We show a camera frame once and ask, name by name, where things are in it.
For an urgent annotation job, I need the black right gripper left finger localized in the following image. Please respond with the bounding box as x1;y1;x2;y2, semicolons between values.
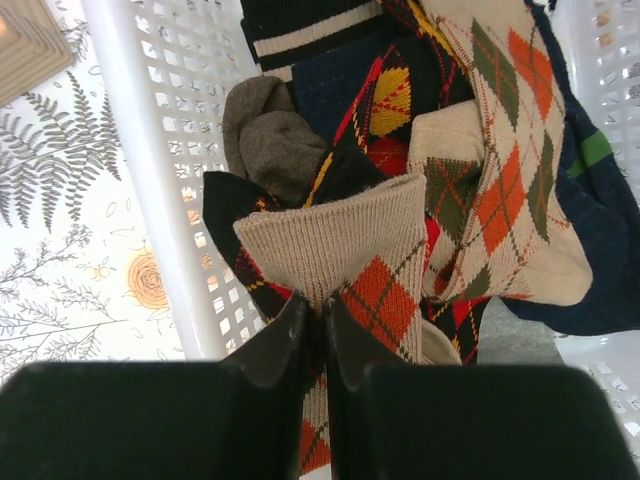
1;295;308;479

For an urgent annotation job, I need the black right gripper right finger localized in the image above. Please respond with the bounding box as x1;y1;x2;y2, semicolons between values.
324;296;633;479

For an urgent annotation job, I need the argyle brown sock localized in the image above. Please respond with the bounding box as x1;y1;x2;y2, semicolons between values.
232;172;464;476

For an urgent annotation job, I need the floral table mat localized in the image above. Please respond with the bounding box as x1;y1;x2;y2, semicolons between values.
1;1;183;379

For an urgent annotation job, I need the grey sock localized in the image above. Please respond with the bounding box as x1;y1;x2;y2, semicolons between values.
222;76;327;206

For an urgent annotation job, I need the navy green stripe sock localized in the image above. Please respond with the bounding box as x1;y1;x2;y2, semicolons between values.
292;2;639;335

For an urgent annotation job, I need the tartan red yellow sock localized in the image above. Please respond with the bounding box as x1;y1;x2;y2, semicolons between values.
202;0;491;366

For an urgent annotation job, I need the white plastic basket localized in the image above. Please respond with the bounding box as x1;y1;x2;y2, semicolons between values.
79;0;640;480

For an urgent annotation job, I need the black cream stripe sock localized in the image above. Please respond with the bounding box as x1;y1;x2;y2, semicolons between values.
241;0;385;82

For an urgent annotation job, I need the wooden clothes rack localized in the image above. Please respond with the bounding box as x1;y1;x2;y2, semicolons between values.
1;0;73;107

